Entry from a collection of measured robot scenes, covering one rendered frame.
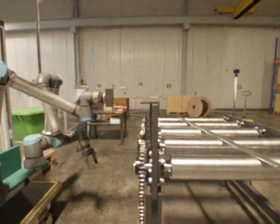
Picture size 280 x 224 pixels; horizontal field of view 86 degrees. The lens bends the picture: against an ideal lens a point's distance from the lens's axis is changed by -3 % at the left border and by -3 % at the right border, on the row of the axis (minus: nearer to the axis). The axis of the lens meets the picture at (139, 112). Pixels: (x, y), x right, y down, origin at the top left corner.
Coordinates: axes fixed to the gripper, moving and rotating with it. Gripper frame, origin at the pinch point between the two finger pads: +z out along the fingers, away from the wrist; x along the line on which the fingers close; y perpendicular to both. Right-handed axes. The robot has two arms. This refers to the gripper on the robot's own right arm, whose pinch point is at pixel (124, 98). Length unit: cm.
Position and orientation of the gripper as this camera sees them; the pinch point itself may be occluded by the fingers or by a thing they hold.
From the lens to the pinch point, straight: 113.5
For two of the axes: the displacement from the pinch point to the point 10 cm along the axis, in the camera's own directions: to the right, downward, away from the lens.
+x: 0.0, 9.9, 1.3
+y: 0.5, -1.2, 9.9
